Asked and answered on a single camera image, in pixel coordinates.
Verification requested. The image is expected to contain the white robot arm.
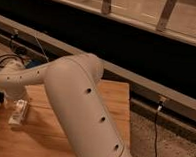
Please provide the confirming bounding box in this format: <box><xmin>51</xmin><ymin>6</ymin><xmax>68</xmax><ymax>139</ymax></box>
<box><xmin>0</xmin><ymin>53</ymin><xmax>133</xmax><ymax>157</ymax></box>

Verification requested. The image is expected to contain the blue object on floor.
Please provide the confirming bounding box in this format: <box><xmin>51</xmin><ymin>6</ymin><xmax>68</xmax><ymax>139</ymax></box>
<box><xmin>26</xmin><ymin>60</ymin><xmax>41</xmax><ymax>69</ymax></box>

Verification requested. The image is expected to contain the thin white cable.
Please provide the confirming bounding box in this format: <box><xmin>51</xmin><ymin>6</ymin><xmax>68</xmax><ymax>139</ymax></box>
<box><xmin>31</xmin><ymin>35</ymin><xmax>52</xmax><ymax>63</ymax></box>

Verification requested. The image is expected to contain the black coiled cable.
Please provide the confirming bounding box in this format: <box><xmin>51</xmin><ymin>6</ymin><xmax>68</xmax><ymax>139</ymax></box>
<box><xmin>0</xmin><ymin>53</ymin><xmax>29</xmax><ymax>73</ymax></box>

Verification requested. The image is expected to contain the metal railing frame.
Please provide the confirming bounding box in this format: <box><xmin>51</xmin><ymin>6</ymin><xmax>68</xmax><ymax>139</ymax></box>
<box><xmin>53</xmin><ymin>0</ymin><xmax>196</xmax><ymax>46</ymax></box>

